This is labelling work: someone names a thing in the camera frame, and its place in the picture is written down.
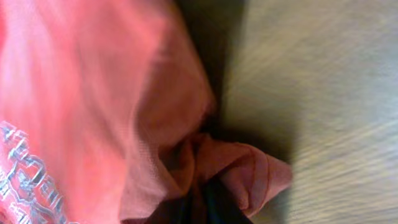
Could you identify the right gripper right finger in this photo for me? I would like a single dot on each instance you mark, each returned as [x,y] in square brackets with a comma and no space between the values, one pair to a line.
[220,205]

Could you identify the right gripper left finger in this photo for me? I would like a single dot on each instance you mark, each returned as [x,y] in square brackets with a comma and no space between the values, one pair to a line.
[176,211]

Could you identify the orange soccer t-shirt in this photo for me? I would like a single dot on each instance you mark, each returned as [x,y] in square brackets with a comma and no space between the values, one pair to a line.
[101,108]

